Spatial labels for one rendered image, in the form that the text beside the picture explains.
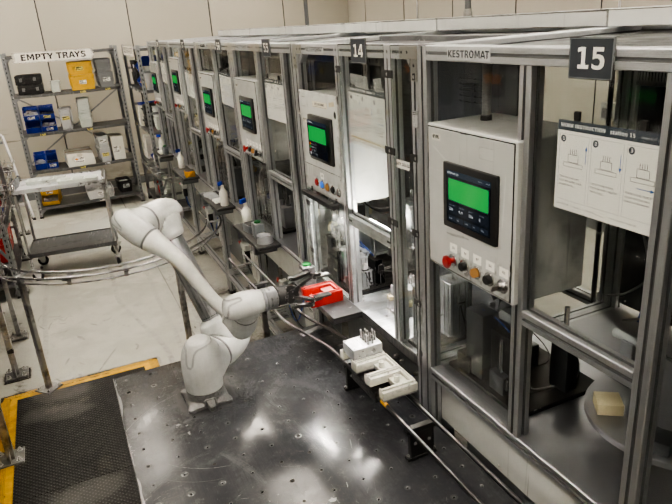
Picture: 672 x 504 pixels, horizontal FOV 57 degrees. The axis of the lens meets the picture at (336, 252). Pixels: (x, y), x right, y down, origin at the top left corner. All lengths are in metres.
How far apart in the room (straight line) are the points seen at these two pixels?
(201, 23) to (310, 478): 8.34
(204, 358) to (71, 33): 7.53
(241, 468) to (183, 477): 0.20
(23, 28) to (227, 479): 8.06
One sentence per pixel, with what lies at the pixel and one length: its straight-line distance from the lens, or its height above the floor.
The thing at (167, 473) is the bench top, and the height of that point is 0.68.
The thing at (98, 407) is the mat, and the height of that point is 0.01.
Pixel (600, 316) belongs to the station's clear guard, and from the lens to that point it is 1.62.
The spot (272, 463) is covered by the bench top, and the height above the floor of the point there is 0.68.
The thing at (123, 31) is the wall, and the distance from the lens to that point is 9.71.
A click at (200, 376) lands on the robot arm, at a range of 2.58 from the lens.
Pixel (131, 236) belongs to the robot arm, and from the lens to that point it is 2.55.
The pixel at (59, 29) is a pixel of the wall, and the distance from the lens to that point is 9.64.
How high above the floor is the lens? 2.12
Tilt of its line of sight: 21 degrees down
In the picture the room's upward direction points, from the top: 4 degrees counter-clockwise
